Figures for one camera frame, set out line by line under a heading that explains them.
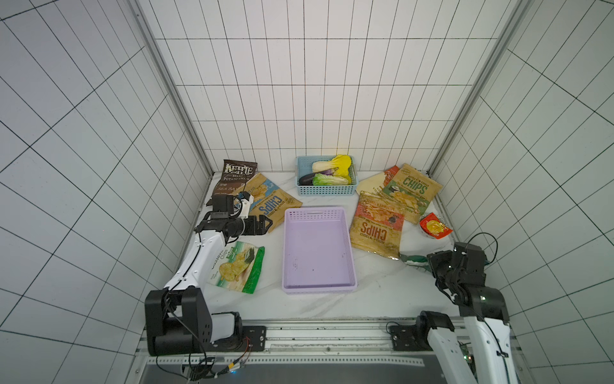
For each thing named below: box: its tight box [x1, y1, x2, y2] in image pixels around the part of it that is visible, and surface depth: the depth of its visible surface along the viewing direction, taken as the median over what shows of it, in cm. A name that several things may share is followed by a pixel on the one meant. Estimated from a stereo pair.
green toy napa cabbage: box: [312, 173, 350, 186], surface depth 109 cm
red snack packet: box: [419, 212, 453, 240], surface depth 96 cm
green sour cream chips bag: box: [382, 163, 444, 224], surface depth 112 cm
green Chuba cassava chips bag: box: [207, 240, 266, 295], surface depth 89 cm
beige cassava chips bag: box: [355, 172, 386, 194], surface depth 117 cm
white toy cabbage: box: [311, 160, 335, 172], surface depth 116 cm
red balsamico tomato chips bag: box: [349, 190, 406, 260], surface depth 100 cm
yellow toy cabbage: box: [330, 154, 352, 184], surface depth 113 cm
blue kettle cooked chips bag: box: [231, 172, 304, 233], surface depth 109 cm
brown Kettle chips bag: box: [205, 159, 259, 207], surface depth 120 cm
